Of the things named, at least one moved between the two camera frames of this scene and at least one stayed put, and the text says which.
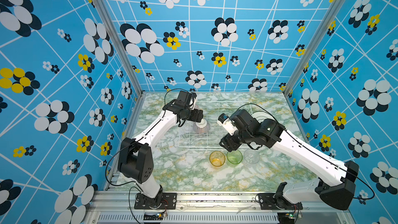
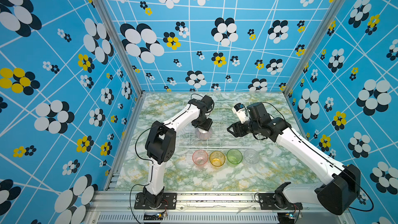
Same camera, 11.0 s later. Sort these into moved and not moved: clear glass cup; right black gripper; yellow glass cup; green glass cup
Moved: right black gripper
Not moved: green glass cup; clear glass cup; yellow glass cup
